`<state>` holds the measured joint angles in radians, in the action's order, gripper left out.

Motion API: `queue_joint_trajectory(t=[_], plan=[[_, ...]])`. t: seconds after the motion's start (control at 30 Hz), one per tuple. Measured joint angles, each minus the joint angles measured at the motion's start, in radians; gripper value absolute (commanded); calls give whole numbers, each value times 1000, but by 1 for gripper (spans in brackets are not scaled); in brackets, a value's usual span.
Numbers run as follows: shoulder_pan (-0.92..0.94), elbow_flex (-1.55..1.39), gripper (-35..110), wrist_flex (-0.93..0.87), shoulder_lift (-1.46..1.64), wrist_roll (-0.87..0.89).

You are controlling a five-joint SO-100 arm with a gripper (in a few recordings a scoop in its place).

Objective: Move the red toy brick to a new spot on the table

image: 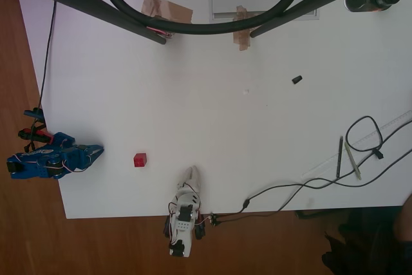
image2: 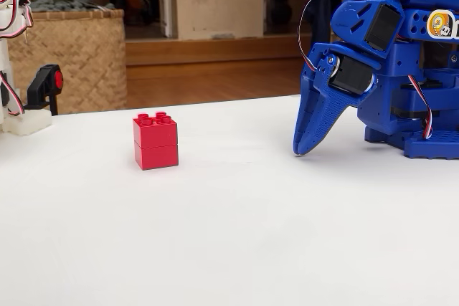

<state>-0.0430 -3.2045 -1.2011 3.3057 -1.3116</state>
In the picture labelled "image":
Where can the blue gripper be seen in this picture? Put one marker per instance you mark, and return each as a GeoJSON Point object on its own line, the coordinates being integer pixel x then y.
{"type": "Point", "coordinates": [86, 153]}

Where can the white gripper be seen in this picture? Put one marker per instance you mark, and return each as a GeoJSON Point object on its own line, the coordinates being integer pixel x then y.
{"type": "Point", "coordinates": [190, 181]}

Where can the small red cube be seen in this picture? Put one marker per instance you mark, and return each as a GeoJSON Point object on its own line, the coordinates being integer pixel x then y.
{"type": "Point", "coordinates": [140, 160]}

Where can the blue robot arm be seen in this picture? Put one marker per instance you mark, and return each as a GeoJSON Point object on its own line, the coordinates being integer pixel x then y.
{"type": "Point", "coordinates": [35, 162]}

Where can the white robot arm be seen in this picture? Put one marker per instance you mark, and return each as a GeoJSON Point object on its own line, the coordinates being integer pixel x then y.
{"type": "Point", "coordinates": [183, 223]}

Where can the red black table clamp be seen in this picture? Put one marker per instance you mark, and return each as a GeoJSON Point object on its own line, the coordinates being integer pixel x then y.
{"type": "Point", "coordinates": [35, 136]}

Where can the blue black table clamp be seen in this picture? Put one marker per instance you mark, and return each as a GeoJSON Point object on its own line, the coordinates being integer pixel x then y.
{"type": "Point", "coordinates": [33, 113]}

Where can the small black cap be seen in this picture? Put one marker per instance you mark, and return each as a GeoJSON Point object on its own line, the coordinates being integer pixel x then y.
{"type": "Point", "coordinates": [297, 79]}

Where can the narrow brown tape strip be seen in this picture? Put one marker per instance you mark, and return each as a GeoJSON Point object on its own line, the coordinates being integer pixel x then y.
{"type": "Point", "coordinates": [243, 38]}

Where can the black pen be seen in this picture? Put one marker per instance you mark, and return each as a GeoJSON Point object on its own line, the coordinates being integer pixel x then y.
{"type": "Point", "coordinates": [339, 159]}

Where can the grey-green pen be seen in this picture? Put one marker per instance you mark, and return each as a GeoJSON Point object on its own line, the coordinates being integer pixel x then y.
{"type": "Point", "coordinates": [353, 161]}

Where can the wide brown tape patch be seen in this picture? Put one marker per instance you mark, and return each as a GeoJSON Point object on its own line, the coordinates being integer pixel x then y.
{"type": "Point", "coordinates": [174, 11]}

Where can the clear plastic ruler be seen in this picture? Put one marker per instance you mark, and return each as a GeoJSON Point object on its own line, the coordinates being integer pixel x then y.
{"type": "Point", "coordinates": [363, 141]}

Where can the black bag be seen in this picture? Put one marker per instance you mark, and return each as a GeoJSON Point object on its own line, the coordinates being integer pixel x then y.
{"type": "Point", "coordinates": [360, 249]}

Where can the person's bare limb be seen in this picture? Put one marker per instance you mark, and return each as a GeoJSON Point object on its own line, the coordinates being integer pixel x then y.
{"type": "Point", "coordinates": [405, 220]}

